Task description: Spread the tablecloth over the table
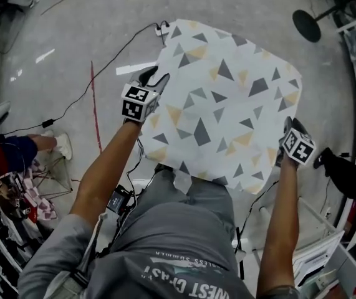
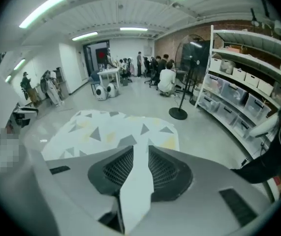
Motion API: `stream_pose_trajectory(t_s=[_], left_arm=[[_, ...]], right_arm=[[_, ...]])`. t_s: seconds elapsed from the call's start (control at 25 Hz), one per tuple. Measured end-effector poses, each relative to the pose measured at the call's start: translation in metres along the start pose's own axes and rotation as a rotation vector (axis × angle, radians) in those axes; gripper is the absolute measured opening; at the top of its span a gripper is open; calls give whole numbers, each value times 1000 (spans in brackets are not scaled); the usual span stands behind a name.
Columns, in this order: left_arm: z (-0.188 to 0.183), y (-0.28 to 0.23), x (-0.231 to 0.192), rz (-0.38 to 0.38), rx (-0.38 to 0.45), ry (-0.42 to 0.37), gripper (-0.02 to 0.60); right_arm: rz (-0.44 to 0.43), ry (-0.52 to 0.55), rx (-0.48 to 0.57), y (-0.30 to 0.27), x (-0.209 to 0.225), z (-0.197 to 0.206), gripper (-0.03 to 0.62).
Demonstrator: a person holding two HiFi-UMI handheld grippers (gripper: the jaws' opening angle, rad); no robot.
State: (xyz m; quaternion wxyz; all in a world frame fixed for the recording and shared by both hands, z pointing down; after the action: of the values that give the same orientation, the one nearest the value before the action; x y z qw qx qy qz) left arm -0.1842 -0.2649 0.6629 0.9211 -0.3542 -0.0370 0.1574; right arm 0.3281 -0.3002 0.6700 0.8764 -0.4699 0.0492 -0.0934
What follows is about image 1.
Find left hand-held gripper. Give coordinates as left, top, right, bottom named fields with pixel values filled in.
left=120, top=65, right=172, bottom=125

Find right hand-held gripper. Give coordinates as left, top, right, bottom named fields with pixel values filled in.
left=275, top=116, right=317, bottom=168

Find white triangle-patterned cloth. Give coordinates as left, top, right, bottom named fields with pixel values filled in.
left=138, top=18, right=304, bottom=196

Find person's right forearm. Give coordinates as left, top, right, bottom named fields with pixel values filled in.
left=255, top=157, right=302, bottom=298

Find person's left forearm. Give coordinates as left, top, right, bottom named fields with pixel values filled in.
left=68, top=118, right=143, bottom=219

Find red floor tape strip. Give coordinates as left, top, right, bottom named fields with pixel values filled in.
left=90, top=60, right=103, bottom=154
left=40, top=0, right=77, bottom=16

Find white shelving rack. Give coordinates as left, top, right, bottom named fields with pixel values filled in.
left=335, top=19, right=356, bottom=155

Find black floor fan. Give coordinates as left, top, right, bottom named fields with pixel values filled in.
left=291, top=0, right=353, bottom=43

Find person's grey trousers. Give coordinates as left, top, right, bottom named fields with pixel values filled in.
left=130, top=163, right=238, bottom=230

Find white side table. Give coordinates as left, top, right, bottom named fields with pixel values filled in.
left=252, top=196, right=356, bottom=298

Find black belt device with screen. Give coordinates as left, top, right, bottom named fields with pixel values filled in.
left=106, top=184, right=135, bottom=214

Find pink white checkered cloth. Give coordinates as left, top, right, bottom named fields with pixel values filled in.
left=21, top=160, right=59, bottom=222

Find person's grey t-shirt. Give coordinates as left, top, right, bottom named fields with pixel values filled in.
left=17, top=197, right=256, bottom=299

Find black power adapter with cable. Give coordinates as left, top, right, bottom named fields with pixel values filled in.
left=0, top=20, right=170, bottom=136

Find metal wire frame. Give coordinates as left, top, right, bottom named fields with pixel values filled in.
left=29, top=154, right=74, bottom=205

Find white black shoulder strap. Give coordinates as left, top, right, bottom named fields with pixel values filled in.
left=71, top=212, right=108, bottom=289

